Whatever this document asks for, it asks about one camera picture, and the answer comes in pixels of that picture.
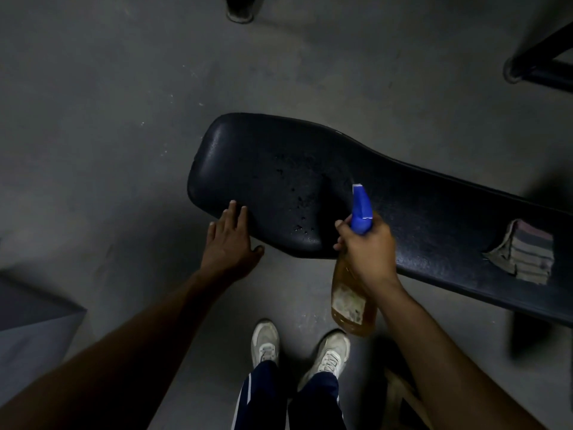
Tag person's right forearm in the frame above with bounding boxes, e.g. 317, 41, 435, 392
371, 274, 548, 430

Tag black metal equipment frame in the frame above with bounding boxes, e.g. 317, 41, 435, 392
502, 21, 573, 94

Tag person's left hand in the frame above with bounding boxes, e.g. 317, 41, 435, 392
200, 200, 265, 285

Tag white sneaker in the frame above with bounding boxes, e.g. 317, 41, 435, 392
297, 330, 351, 393
250, 320, 281, 368

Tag navy striped track trousers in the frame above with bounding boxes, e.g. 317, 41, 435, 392
230, 360, 348, 430

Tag person's left forearm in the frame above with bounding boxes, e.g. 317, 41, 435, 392
0, 268, 251, 430

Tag striped folded cleaning cloth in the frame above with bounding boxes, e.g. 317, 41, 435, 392
483, 219, 556, 286

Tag tan metal frame piece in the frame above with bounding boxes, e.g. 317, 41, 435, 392
382, 369, 434, 430

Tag grey padded block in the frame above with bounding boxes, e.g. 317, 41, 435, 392
0, 273, 87, 406

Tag black padded gym bench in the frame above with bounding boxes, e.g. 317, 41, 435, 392
187, 113, 573, 328

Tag white right sneaker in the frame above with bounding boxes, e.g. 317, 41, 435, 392
297, 330, 351, 393

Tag orange spray bottle blue nozzle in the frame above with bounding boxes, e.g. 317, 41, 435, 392
331, 183, 379, 337

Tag person's right hand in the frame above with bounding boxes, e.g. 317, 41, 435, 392
333, 212, 400, 294

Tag white left sneaker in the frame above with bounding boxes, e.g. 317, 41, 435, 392
250, 320, 281, 368

